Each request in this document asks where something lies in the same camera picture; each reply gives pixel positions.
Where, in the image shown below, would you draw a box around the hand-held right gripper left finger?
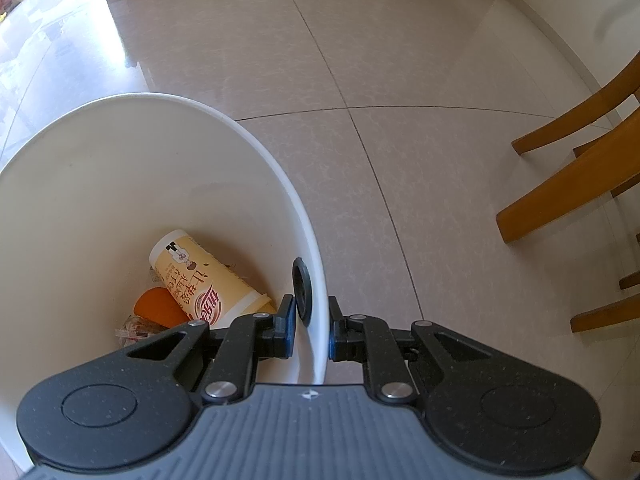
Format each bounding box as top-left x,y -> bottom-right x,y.
114,294 -> 297,406

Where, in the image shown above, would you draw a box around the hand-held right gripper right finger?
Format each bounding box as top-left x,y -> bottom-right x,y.
327,296 -> 496,407

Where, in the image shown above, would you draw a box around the yellow printed paper cup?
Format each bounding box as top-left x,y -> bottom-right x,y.
148,229 -> 277,330

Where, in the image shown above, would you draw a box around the orange plastic piece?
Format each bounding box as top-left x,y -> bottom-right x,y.
133,287 -> 189,329

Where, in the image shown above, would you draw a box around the clear plastic snack wrapper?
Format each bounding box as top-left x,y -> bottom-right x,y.
114,314 -> 170,348

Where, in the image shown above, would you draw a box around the white plastic bucket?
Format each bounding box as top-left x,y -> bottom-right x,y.
0,92 -> 331,476

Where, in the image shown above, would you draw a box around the wooden chair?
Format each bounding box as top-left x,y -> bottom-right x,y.
570,271 -> 640,334

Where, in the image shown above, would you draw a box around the wooden chair legs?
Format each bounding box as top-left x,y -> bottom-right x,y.
496,53 -> 640,245

